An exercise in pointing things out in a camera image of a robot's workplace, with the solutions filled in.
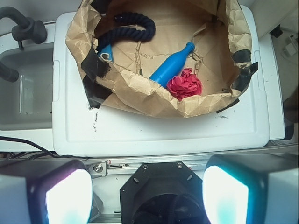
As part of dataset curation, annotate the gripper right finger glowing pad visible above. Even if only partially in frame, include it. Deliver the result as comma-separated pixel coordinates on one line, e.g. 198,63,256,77
202,153,299,224

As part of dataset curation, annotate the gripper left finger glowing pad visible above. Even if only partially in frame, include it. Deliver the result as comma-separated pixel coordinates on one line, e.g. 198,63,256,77
0,159,94,224

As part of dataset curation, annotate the crumpled red paper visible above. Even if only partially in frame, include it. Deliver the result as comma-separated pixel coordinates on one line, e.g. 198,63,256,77
166,68,203,101

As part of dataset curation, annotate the white plastic lid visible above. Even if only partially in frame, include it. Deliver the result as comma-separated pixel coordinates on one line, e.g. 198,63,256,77
52,13,270,157

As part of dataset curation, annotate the brown paper bag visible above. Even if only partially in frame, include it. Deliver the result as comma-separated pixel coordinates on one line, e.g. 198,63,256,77
65,0,258,118

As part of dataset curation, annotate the blue plastic bottle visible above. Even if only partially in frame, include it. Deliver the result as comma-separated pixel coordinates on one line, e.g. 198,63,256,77
149,42,195,88

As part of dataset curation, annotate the blue flat object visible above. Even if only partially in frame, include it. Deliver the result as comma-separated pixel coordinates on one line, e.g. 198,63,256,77
97,44,114,62

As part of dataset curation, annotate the black faucet pipe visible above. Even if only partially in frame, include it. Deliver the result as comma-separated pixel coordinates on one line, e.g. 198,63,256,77
0,7,48,50

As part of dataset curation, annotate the aluminium frame rail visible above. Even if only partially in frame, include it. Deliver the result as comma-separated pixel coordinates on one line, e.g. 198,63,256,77
82,144,299,176

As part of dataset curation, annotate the black cable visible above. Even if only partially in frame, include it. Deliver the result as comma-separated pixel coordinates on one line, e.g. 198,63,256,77
0,136,89,160

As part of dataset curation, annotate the black hose end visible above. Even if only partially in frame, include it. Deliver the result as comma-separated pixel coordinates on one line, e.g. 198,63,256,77
0,61,20,83

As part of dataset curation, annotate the dark blue rope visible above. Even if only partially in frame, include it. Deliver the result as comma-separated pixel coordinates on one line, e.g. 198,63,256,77
96,13,156,53

